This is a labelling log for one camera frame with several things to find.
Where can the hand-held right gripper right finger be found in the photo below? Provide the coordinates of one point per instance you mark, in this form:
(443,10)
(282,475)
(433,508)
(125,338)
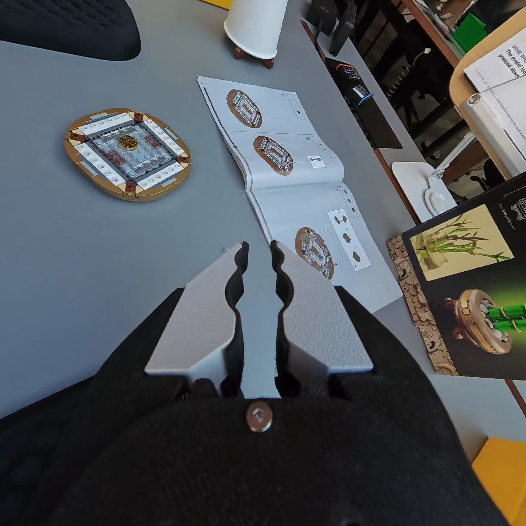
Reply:
(324,333)

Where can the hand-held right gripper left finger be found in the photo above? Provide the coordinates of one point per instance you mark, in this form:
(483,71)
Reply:
(197,328)

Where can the black lego set box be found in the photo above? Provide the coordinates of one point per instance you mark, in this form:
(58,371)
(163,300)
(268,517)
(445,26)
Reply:
(452,279)

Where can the lego instruction booklet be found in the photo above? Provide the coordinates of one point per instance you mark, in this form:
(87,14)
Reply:
(287,176)

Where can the round tan lego base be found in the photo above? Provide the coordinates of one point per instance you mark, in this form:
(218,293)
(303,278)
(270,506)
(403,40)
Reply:
(102,164)

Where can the small brown lego piece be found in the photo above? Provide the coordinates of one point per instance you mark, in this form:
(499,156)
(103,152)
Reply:
(238,52)
(268,63)

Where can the white plastic object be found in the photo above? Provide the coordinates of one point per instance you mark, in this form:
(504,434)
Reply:
(411,181)

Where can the black box with blue stripe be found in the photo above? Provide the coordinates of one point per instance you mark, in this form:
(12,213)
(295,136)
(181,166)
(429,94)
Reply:
(353,82)

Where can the tan wooden clipboard stand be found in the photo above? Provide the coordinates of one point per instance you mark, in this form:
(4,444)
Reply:
(456,82)

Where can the black rectangular device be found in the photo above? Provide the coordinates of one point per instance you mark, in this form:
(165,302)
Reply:
(344,28)

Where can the white printed paper sheet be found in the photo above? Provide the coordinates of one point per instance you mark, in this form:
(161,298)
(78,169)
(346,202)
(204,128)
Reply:
(501,82)

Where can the white paper cup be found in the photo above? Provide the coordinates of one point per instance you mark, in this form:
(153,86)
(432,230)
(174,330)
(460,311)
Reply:
(254,24)

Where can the black power adapter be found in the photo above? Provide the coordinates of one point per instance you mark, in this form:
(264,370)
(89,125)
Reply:
(320,12)

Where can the black padded cushion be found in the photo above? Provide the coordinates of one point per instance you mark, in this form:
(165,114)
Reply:
(61,24)

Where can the green plastic bin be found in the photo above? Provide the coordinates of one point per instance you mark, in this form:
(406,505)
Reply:
(470,31)

